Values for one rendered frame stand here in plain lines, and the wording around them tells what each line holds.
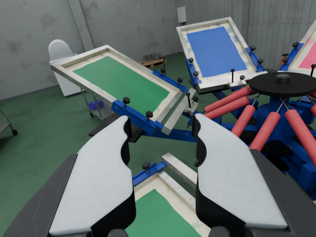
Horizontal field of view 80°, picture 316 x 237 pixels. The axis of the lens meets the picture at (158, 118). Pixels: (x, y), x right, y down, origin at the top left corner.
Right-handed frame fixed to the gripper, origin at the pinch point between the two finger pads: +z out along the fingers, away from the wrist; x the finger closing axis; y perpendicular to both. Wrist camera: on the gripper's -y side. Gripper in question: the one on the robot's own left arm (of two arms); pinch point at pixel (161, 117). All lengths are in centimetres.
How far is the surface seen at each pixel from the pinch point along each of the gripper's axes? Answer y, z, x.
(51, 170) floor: 191, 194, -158
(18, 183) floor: 196, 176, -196
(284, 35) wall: 44, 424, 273
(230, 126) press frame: 59, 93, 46
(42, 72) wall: 162, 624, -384
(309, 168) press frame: 54, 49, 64
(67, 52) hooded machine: 83, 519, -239
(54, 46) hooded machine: 65, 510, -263
